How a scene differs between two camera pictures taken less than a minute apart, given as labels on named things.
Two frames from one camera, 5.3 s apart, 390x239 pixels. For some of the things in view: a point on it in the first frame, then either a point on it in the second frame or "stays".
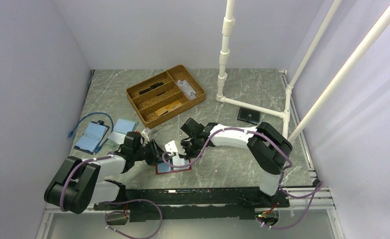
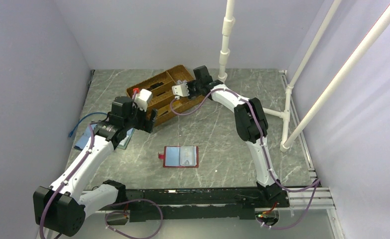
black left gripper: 156,152 -> 148,125
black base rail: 198,203 stays
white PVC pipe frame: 228,27 stays
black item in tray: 152,87 stays
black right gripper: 187,155 -> 189,85
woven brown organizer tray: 165,95 stays
